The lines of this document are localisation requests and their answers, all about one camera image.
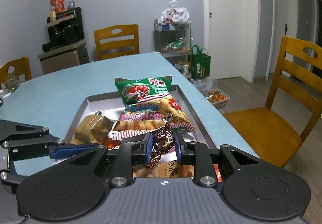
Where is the green tote bag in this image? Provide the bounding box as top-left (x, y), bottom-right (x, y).
top-left (190, 45), bottom-right (211, 79)

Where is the orange snack packet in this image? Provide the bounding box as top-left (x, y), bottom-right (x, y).
top-left (103, 137), bottom-right (122, 149)

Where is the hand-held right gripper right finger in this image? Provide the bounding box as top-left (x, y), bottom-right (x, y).
top-left (174, 132), bottom-right (261, 186)

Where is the wooden chair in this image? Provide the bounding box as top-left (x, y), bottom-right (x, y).
top-left (223, 36), bottom-right (322, 168)
top-left (94, 24), bottom-right (140, 61)
top-left (0, 57), bottom-right (33, 89)

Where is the dark door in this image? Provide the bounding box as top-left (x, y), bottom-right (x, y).
top-left (313, 0), bottom-right (322, 47)

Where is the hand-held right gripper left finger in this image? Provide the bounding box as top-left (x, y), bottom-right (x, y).
top-left (68, 133), bottom-right (154, 187)

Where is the pile of colourful snack packets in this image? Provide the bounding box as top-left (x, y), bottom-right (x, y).
top-left (163, 39), bottom-right (188, 52)

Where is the metal cart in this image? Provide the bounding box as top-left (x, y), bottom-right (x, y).
top-left (154, 19), bottom-right (193, 68)

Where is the glass jar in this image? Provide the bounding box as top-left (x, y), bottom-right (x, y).
top-left (4, 73), bottom-right (20, 91)

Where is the black coffee machine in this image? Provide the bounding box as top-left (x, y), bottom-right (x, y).
top-left (43, 7), bottom-right (85, 52)

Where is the grey cardboard box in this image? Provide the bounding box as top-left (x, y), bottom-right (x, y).
top-left (64, 84), bottom-right (219, 184)

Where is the white door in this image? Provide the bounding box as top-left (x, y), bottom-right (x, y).
top-left (269, 0), bottom-right (300, 78)

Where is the small brown shiny packet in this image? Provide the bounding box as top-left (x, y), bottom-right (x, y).
top-left (70, 113), bottom-right (115, 146)

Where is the red snack bag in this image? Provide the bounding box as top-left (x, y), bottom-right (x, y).
top-left (50, 0), bottom-right (66, 12)

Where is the clear plastic bag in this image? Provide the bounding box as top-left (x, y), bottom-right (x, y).
top-left (191, 77), bottom-right (218, 91)

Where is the clear container of oranges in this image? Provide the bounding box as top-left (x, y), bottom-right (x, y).
top-left (205, 89), bottom-right (230, 110)

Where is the white plastic bag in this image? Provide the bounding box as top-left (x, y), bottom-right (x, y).
top-left (161, 0), bottom-right (190, 25)

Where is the green prawn cracker bag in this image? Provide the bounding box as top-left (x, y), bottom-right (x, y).
top-left (111, 75), bottom-right (197, 140)

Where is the chocolate candy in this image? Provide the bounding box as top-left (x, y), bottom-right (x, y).
top-left (143, 109), bottom-right (175, 170)

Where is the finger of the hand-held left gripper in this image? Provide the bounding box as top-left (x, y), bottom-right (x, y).
top-left (0, 170), bottom-right (28, 185)
top-left (0, 120), bottom-right (99, 159)

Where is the grey cabinet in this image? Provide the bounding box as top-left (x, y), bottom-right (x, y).
top-left (38, 40), bottom-right (90, 75)

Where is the tan crumpled snack packet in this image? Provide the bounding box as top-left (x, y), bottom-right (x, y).
top-left (133, 161), bottom-right (195, 179)

